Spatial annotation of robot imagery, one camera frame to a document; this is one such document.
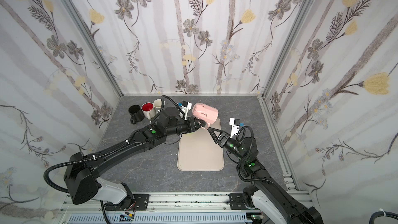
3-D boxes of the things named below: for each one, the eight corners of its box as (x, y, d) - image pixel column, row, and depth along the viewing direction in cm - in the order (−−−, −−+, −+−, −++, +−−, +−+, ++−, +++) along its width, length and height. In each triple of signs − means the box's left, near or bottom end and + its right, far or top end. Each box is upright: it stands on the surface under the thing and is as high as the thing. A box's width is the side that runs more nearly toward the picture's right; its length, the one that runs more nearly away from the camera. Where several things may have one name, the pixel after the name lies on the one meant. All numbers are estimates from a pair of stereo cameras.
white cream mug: (150, 122, 107) (147, 115, 101) (142, 113, 112) (139, 105, 106) (159, 116, 111) (157, 108, 104) (152, 107, 116) (149, 100, 109)
